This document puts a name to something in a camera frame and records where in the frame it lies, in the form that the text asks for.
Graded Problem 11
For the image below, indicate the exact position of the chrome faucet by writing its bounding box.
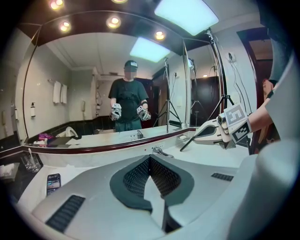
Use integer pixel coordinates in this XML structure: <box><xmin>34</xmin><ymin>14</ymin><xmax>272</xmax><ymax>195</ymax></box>
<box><xmin>152</xmin><ymin>146</ymin><xmax>174</xmax><ymax>158</ymax></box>

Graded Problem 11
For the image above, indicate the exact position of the large wall mirror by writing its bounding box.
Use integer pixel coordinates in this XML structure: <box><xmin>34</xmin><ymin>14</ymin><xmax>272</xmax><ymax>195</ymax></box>
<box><xmin>22</xmin><ymin>30</ymin><xmax>191</xmax><ymax>154</ymax></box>

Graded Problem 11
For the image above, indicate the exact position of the clear drinking glass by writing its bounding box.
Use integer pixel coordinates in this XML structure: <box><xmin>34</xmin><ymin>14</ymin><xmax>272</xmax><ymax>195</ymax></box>
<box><xmin>22</xmin><ymin>156</ymin><xmax>33</xmax><ymax>171</ymax></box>
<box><xmin>29</xmin><ymin>153</ymin><xmax>43</xmax><ymax>173</ymax></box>

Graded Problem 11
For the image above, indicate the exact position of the person's right forearm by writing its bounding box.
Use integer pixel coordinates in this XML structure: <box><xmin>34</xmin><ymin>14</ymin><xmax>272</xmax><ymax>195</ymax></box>
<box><xmin>248</xmin><ymin>93</ymin><xmax>279</xmax><ymax>132</ymax></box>

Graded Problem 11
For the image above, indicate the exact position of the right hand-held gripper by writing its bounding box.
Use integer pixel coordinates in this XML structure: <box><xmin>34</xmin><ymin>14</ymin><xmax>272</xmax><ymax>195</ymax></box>
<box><xmin>193</xmin><ymin>104</ymin><xmax>252</xmax><ymax>150</ymax></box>

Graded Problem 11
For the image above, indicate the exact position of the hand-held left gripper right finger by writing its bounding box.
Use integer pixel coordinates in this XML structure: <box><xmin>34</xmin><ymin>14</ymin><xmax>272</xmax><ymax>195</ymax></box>
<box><xmin>149</xmin><ymin>155</ymin><xmax>240</xmax><ymax>240</ymax></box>

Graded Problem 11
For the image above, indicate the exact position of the square ceiling light panel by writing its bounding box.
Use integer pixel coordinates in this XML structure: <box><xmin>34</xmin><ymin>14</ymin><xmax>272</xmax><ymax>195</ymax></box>
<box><xmin>154</xmin><ymin>0</ymin><xmax>220</xmax><ymax>36</ymax></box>

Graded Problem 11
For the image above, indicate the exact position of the black tripod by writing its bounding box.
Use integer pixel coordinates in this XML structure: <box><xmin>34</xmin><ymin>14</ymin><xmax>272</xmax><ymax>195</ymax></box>
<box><xmin>180</xmin><ymin>28</ymin><xmax>253</xmax><ymax>155</ymax></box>

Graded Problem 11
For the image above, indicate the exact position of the black smartphone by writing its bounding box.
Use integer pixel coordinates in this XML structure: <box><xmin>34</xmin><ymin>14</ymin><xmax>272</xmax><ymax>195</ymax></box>
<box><xmin>46</xmin><ymin>173</ymin><xmax>61</xmax><ymax>196</ymax></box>

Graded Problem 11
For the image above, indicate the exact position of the narrow angled mirror panel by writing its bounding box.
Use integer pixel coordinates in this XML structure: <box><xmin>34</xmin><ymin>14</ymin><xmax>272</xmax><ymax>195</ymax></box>
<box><xmin>185</xmin><ymin>38</ymin><xmax>225</xmax><ymax>129</ymax></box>
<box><xmin>0</xmin><ymin>30</ymin><xmax>31</xmax><ymax>146</ymax></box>

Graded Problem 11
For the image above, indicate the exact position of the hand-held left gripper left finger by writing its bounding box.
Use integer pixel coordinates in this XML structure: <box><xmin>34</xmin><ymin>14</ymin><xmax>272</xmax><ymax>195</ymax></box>
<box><xmin>31</xmin><ymin>154</ymin><xmax>166</xmax><ymax>240</ymax></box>

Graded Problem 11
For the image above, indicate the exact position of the person's dark shirt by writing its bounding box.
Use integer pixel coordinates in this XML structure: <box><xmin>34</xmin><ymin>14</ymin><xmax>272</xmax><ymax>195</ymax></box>
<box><xmin>256</xmin><ymin>0</ymin><xmax>296</xmax><ymax>83</ymax></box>

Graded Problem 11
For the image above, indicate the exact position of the tray with white packets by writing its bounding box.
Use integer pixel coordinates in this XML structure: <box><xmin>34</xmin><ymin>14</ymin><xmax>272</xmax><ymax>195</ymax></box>
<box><xmin>0</xmin><ymin>163</ymin><xmax>21</xmax><ymax>180</ymax></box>

